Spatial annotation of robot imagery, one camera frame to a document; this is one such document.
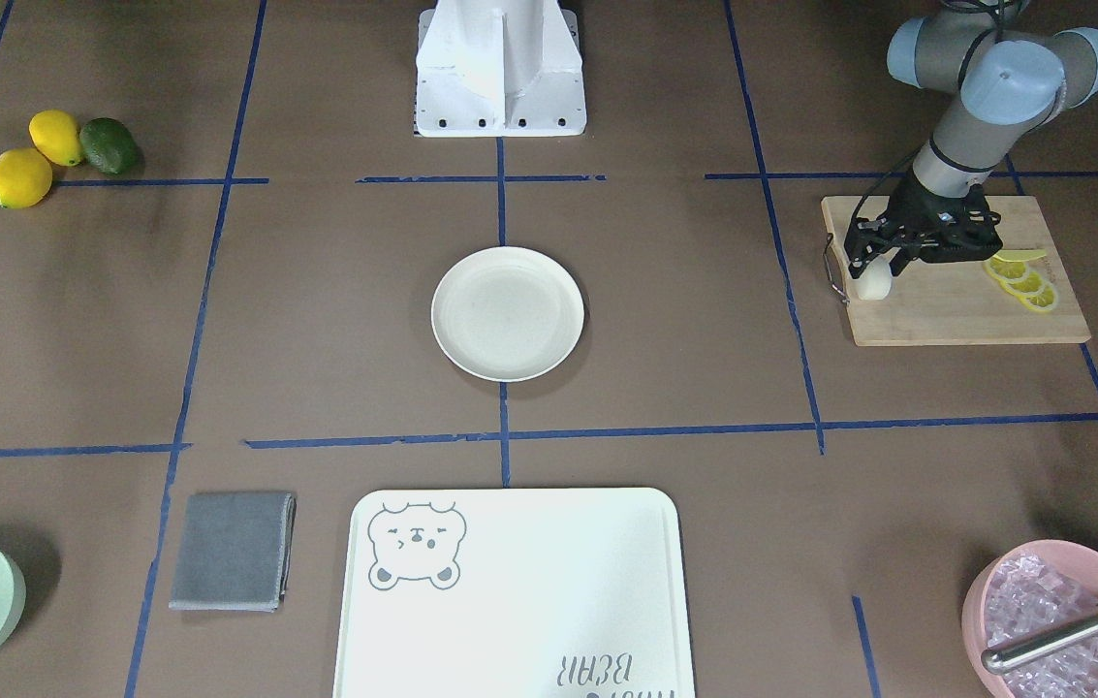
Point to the lemon slice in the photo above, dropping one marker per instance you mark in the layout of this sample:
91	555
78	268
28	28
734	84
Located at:
1029	285
1044	300
1006	271

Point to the wooden cutting board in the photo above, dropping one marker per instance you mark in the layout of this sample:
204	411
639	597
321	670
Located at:
958	304

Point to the pink bowl with ice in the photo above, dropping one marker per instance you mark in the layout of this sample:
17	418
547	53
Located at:
1032	614

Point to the white steamed bun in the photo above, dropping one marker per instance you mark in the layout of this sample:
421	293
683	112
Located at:
876	281

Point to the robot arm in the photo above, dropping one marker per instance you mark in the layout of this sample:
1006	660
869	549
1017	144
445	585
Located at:
1004	84

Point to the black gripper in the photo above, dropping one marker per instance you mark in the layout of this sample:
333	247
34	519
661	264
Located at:
923	211

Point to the cream bear tray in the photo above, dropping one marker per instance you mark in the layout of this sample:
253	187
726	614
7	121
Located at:
515	592

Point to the yellow lemon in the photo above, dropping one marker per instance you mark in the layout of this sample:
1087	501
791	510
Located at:
25	177
55	134

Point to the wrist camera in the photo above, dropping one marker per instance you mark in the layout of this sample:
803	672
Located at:
965	235

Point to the green avocado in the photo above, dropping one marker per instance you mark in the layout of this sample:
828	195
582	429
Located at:
109	146

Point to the cream round plate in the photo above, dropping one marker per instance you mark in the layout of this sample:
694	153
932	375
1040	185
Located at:
507	314

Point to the yellow plastic knife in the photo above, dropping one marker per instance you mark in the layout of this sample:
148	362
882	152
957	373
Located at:
1022	256

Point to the grey folded cloth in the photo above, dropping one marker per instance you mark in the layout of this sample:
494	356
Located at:
234	552

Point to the metal ice scoop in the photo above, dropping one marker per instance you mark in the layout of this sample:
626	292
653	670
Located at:
1051	639

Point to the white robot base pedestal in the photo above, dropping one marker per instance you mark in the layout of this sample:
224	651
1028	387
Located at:
499	69

